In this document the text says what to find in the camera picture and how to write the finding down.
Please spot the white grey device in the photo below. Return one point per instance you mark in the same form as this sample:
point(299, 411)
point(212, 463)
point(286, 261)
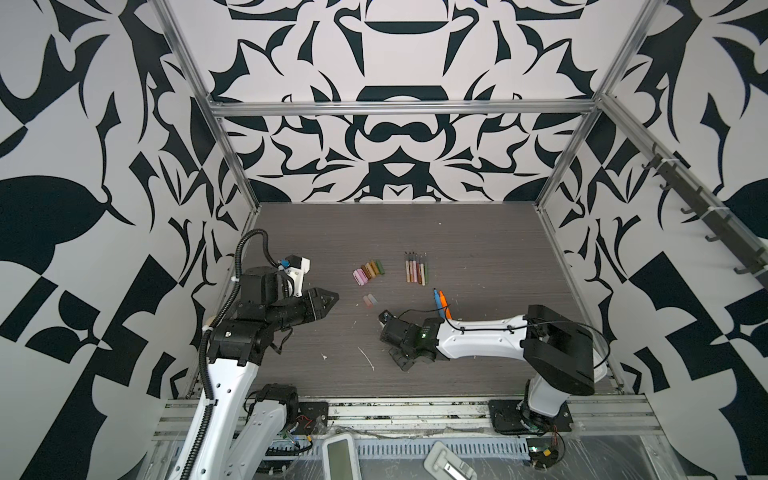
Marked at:
point(442, 464)

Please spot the light pink pen cap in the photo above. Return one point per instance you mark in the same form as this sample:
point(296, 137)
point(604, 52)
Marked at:
point(361, 281)

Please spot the white tablet device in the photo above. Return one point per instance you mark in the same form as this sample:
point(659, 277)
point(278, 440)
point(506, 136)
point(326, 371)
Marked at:
point(340, 458)

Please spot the blue highlighter marker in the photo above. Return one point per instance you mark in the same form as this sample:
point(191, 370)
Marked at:
point(440, 305)

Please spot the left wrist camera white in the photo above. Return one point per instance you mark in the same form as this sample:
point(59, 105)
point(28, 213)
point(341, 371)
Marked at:
point(294, 269)

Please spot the black coat hook rail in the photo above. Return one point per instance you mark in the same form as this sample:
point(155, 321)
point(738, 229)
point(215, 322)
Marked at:
point(702, 204)

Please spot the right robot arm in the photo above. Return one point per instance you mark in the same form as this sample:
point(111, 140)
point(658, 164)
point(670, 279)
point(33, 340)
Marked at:
point(563, 353)

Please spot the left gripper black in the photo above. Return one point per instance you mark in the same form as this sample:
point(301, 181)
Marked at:
point(310, 302)

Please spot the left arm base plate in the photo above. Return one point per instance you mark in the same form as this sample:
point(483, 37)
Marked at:
point(310, 418)

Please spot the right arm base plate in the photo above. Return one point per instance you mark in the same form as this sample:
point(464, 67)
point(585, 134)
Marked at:
point(512, 417)

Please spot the orange highlighter marker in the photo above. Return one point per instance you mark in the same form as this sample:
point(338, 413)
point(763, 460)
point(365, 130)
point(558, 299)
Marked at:
point(445, 310)

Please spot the small circuit board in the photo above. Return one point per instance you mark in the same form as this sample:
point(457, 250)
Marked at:
point(545, 452)

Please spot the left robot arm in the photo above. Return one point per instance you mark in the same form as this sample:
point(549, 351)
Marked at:
point(233, 427)

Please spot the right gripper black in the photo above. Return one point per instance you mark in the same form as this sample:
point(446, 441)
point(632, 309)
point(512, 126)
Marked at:
point(394, 355)

